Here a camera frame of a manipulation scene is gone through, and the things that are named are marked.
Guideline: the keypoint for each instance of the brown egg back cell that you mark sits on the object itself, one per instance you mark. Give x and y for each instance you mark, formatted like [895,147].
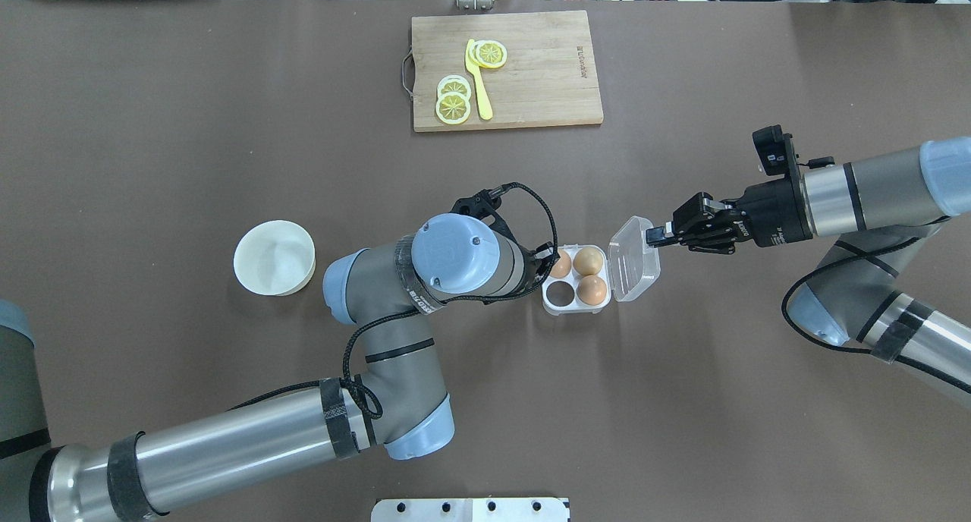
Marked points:
[588,261]

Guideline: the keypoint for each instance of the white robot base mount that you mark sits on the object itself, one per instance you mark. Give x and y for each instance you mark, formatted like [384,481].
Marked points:
[472,509]

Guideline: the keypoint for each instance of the lemon slice by knife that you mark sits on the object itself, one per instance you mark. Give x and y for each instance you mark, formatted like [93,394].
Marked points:
[489,54]

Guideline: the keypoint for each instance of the clear plastic egg box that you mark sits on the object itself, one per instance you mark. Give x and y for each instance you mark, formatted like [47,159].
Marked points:
[629,270]

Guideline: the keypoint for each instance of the bamboo cutting board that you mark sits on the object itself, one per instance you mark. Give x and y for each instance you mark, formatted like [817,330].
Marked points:
[550,78]

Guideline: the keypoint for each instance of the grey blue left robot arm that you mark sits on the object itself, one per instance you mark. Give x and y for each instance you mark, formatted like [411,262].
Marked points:
[400,402]

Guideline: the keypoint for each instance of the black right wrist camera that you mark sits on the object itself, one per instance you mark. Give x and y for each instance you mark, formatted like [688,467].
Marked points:
[777,154]

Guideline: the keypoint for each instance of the brown egg from bowl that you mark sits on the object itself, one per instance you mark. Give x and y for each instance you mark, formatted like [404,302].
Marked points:
[562,266]

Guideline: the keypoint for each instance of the brown egg cell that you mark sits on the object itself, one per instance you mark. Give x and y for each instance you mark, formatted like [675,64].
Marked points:
[592,290]
[588,261]

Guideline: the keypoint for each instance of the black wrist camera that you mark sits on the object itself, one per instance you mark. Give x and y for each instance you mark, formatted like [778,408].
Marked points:
[777,154]
[482,205]

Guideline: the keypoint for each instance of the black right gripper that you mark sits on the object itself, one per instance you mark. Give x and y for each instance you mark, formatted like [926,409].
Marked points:
[768,212]

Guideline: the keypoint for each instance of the brown egg front cell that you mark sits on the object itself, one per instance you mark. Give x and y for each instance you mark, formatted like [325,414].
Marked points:
[592,290]

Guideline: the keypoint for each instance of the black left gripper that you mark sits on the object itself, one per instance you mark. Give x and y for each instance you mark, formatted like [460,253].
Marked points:
[543,258]

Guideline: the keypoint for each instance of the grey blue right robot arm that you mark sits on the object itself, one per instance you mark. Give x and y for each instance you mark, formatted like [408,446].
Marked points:
[880,212]

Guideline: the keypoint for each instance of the white ceramic bowl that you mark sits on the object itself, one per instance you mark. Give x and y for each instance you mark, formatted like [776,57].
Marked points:
[275,258]

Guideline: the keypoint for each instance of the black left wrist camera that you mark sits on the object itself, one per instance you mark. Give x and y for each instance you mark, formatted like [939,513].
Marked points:
[482,205]

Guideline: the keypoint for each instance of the lemon slice near handle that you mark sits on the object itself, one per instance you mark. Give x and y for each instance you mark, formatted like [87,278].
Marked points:
[453,108]

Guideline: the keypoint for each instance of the yellow plastic knife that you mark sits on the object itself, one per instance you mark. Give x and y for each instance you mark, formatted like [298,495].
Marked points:
[474,69]

